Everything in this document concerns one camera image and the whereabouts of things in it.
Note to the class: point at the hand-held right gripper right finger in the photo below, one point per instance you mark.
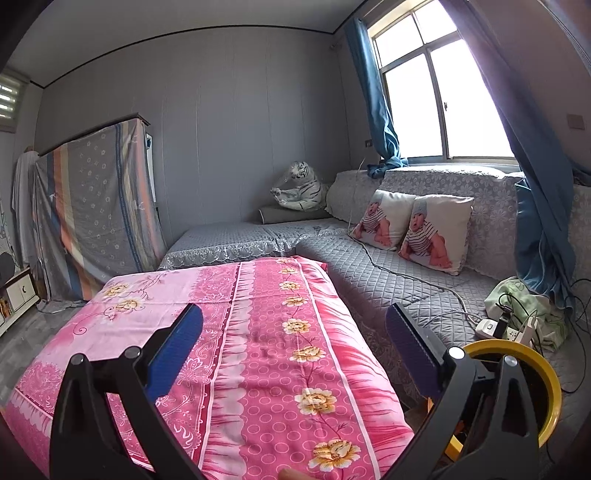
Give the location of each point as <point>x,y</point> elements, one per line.
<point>413,350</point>

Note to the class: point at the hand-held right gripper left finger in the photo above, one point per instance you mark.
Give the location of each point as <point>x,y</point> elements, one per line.
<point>178,350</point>

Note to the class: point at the yellow round bin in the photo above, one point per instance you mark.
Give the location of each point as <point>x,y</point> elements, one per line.
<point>551,401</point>

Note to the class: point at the person's right hand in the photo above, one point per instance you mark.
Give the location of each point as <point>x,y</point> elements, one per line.
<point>292,474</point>

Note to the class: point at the white power strip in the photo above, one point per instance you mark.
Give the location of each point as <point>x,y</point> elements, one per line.
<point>484,330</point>

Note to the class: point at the grey quilted sofa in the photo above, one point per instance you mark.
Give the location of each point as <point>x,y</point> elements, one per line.
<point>392,277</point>

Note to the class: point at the black charger plug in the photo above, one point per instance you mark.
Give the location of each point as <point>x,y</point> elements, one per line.
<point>502,322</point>

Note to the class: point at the light green cloth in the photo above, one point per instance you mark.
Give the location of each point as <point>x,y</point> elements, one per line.
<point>512,293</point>

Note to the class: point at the baby print pillow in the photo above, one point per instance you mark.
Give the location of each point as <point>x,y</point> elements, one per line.
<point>376,219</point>
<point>434,235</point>

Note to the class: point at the white charger plug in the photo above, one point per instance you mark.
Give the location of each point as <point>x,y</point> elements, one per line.
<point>529,328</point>

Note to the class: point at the striped floral cloth cover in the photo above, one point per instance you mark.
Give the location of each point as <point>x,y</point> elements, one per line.
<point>97,212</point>

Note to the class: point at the grey bolster cushion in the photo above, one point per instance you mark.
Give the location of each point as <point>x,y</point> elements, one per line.
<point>274,216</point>

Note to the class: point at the white low cabinet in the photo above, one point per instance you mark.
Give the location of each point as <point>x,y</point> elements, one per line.
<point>21,295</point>

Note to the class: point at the white tiger plush toy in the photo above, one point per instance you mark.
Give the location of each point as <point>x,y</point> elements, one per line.
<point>304,187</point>

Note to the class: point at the long blue curtain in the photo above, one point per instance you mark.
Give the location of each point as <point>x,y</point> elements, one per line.
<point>535,184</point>

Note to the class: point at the white hanging cloth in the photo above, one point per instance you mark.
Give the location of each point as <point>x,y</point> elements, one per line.
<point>25,207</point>

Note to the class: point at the window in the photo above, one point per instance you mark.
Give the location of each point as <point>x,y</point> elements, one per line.
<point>415,92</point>

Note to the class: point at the short blue curtain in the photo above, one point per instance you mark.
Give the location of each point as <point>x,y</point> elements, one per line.
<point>374,92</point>

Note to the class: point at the window blind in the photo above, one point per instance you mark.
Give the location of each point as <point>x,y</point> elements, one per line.
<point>11,101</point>

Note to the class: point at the wall switch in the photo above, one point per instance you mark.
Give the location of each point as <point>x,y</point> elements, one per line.
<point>575,121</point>

